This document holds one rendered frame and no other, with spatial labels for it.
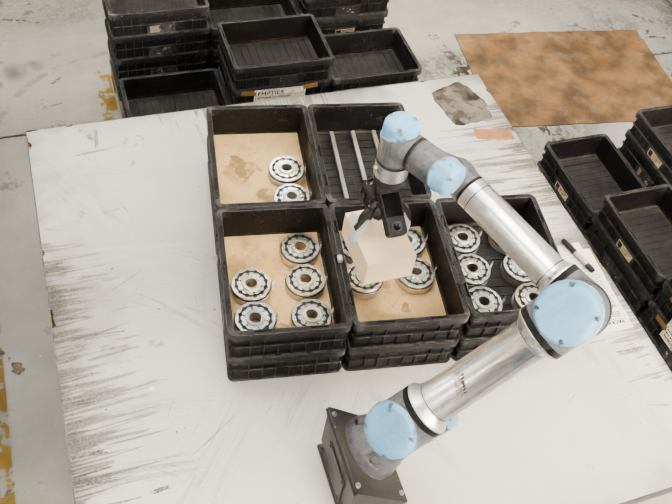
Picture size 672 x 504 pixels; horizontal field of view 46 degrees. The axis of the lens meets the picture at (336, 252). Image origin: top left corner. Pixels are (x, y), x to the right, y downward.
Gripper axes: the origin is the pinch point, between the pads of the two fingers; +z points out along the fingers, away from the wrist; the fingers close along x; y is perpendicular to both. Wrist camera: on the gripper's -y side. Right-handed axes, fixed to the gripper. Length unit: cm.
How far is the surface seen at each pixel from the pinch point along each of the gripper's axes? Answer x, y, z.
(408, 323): -5.5, -13.8, 17.0
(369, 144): -22, 57, 26
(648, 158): -157, 69, 71
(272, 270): 19.9, 16.4, 26.5
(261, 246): 20.6, 25.0, 26.5
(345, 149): -14, 56, 26
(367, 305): -1.2, -0.3, 26.7
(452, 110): -64, 79, 38
